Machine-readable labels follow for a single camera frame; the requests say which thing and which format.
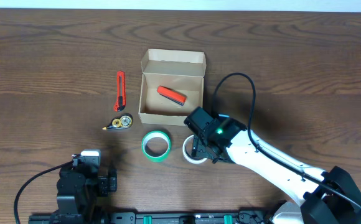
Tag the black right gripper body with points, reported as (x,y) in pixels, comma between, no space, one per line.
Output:
(200,147)

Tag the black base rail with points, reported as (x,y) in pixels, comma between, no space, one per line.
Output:
(241,217)

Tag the yellow black correction tape dispenser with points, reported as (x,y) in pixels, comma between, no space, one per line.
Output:
(124,121)

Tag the red black stapler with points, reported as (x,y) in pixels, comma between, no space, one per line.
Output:
(172,95)

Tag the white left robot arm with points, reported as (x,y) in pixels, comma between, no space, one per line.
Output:
(79,187)

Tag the green tape roll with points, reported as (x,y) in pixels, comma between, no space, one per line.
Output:
(156,146)

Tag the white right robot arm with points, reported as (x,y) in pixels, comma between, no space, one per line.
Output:
(318,196)

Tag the open cardboard box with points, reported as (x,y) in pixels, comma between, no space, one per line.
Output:
(172,85)

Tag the white tape roll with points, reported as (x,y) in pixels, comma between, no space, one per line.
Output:
(187,156)

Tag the red utility knife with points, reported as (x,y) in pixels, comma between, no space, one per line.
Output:
(121,92)

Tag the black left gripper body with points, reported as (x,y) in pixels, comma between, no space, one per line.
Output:
(106,183)

